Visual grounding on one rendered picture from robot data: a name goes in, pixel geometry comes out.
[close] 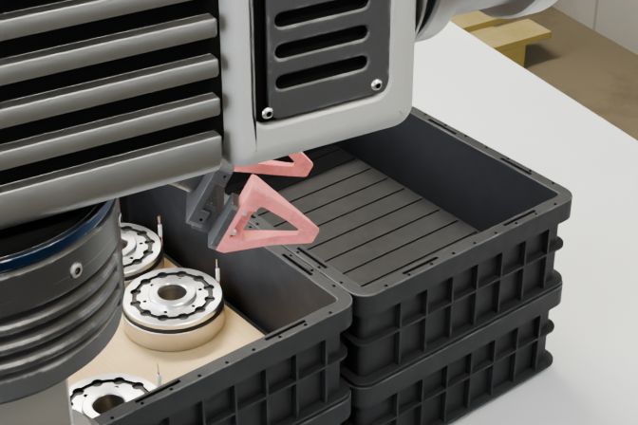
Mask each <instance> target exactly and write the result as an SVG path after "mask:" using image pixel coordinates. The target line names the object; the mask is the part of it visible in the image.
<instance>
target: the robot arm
mask: <svg viewBox="0 0 638 425"><path fill-rule="evenodd" d="M289 157H290V158H291V159H292V160H293V161H294V163H289V162H283V161H276V160H269V161H265V162H261V163H258V164H255V165H251V166H235V165H233V164H231V163H230V162H228V161H226V160H225V159H224V158H222V163H221V166H220V168H219V169H218V170H217V171H214V172H211V173H208V174H204V175H201V176H194V177H191V178H187V179H183V180H181V181H177V182H173V183H170V185H173V186H176V187H178V188H180V189H182V190H185V191H187V201H186V223H188V224H191V225H192V228H193V229H196V230H199V231H203V232H206V233H208V248H210V249H215V250H218V251H220V252H223V253H225V252H231V251H237V250H243V249H253V248H259V247H265V246H271V245H287V244H306V243H312V242H313V240H314V238H315V237H316V235H317V234H318V232H319V228H318V227H317V226H316V225H315V224H313V223H312V222H311V221H310V220H309V219H308V218H307V217H305V216H304V215H303V214H302V213H301V212H299V211H298V210H297V209H296V208H294V207H293V206H292V204H291V203H289V202H288V201H287V200H286V199H285V198H283V197H282V196H281V195H280V194H278V193H277V192H276V191H275V190H274V189H272V188H271V187H270V186H269V185H268V184H266V183H265V182H264V181H263V180H262V179H260V178H259V177H258V176H256V175H253V174H252V175H251V176H250V178H249V180H248V182H247V184H246V185H245V187H244V189H243V191H242V192H241V194H240V195H238V194H231V196H230V197H229V199H228V201H227V203H226V204H225V206H224V187H225V186H226V185H227V183H228V181H229V179H230V177H231V176H232V174H233V172H242V173H254V174H265V175H277V176H307V175H308V174H309V172H310V170H311V168H312V166H313V163H312V161H311V160H310V159H309V158H308V157H307V156H306V155H305V154H304V153H303V152H299V153H296V154H292V155H289ZM260 207H264V208H266V209H267V210H269V211H271V212H273V213H275V214H277V215H279V216H280V217H282V218H284V219H286V220H287V221H288V222H290V223H291V224H293V225H294V226H295V227H296V228H297V229H298V231H248V230H243V229H244V227H245V226H246V224H247V222H248V220H249V219H250V217H251V215H252V213H253V212H256V211H257V209H259V208H260Z"/></svg>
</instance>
